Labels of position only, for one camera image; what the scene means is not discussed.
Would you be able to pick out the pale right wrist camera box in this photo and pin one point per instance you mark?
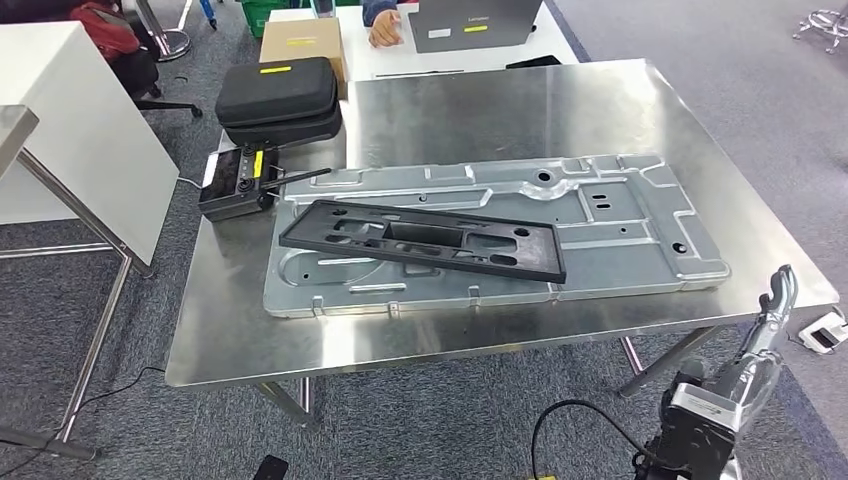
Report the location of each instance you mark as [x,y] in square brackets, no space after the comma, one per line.
[696,417]

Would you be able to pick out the steel workbench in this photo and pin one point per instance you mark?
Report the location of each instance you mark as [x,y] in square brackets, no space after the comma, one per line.
[464,112]

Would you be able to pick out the red bag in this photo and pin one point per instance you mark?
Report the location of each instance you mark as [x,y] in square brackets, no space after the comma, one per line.
[106,30]

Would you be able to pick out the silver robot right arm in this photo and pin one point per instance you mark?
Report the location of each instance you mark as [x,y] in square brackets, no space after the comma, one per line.
[732,469]

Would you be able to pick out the grey laptop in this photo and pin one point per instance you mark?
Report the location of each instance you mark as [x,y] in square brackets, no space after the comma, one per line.
[477,26]

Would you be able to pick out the green crate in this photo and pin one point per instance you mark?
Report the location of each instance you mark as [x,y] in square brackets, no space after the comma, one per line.
[255,16]

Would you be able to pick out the white panel board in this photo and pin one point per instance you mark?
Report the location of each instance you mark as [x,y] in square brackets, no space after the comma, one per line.
[86,132]

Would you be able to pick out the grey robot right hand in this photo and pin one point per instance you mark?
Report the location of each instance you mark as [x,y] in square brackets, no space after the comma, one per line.
[755,384]

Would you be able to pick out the person's forearm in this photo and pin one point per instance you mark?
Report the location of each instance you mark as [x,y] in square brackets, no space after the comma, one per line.
[378,8]

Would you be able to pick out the dark grey robot body part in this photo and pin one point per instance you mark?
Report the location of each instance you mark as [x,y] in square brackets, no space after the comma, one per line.
[270,467]

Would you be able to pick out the white floor socket box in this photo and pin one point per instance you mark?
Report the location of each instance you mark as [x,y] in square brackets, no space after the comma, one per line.
[821,334]

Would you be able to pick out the cardboard box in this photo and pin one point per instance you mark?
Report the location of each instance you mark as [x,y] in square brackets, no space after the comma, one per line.
[301,43]

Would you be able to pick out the black plastic plate bracket part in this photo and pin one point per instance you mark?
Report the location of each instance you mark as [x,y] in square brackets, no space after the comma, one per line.
[536,255]

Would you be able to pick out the chrome stool base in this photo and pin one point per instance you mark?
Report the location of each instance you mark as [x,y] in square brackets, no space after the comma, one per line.
[825,23]

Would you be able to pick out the white table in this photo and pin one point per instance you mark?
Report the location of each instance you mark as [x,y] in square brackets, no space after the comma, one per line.
[378,63]

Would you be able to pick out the black device with yellow mark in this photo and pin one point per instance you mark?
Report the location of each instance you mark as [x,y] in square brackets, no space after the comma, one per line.
[228,185]

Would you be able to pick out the black office chair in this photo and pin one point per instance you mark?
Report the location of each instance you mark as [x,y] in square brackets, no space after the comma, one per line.
[136,76]

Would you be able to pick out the black zip case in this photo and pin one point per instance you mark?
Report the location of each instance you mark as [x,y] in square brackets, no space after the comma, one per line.
[298,132]
[275,89]

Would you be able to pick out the person's hand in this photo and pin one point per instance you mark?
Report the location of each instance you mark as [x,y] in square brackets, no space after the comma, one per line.
[385,30]

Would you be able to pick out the stamped sheet metal panel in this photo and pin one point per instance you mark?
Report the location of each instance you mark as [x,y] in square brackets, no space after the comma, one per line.
[629,225]

